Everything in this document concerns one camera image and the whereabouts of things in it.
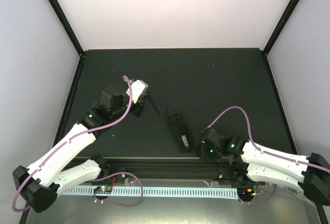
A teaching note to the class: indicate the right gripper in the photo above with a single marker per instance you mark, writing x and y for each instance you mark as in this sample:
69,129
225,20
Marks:
203,154

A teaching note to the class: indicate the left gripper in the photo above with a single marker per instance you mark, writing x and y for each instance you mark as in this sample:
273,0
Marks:
137,112

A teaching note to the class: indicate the black sneaker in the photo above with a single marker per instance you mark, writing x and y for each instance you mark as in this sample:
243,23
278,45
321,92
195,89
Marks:
179,129

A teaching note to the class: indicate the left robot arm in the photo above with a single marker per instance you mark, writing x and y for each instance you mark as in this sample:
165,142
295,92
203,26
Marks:
40,183

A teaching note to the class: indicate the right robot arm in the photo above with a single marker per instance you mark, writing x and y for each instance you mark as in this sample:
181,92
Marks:
249,163

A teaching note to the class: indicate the right controller board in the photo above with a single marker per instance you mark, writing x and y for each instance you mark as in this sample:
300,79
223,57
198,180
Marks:
250,191

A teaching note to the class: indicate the controller board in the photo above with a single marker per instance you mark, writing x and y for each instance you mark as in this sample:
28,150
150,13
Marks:
250,191
103,189

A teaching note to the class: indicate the left controller board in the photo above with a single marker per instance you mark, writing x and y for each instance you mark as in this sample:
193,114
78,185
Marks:
103,189

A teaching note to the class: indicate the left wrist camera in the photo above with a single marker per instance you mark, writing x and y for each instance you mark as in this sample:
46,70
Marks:
138,88

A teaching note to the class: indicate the white slotted cable duct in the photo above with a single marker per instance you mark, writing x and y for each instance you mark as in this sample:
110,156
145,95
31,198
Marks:
175,192

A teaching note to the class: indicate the black aluminium rail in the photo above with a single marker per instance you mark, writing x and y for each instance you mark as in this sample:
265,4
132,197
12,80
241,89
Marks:
179,169

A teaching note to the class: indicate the left frame post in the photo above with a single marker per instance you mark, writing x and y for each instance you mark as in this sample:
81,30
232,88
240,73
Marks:
66,26

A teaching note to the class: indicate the frame post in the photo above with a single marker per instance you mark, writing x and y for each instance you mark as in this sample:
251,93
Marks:
291,6
66,26

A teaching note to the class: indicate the right frame post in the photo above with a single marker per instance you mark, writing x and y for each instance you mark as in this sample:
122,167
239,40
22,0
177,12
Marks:
291,6

